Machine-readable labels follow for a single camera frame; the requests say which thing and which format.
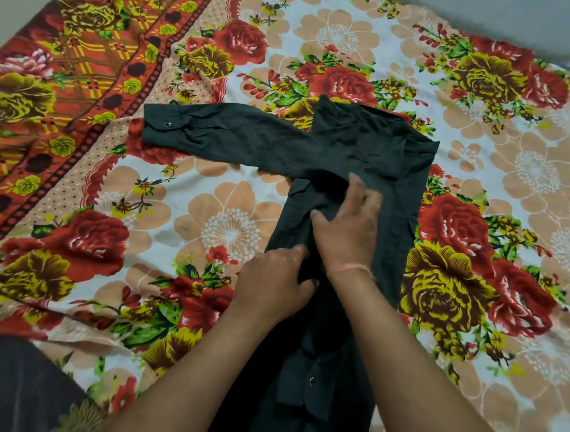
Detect person's left hand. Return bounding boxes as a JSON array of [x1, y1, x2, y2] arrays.
[[232, 244, 319, 328]]

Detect person's right hand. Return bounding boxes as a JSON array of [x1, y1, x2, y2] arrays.
[[310, 172, 384, 275]]

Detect black button-up shirt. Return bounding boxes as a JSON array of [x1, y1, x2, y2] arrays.
[[142, 94, 441, 432]]

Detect person's right forearm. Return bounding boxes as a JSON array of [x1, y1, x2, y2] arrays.
[[327, 267, 491, 432]]

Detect person's left forearm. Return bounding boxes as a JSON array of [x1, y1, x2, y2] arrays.
[[106, 305, 321, 432]]

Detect orange thread wrist band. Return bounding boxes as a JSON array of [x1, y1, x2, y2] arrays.
[[327, 263, 376, 280]]

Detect floral patterned bedsheet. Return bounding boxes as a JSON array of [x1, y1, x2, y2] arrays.
[[0, 0, 570, 432]]

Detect person's dark trousers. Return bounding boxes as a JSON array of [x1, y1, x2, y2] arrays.
[[0, 336, 90, 432]]

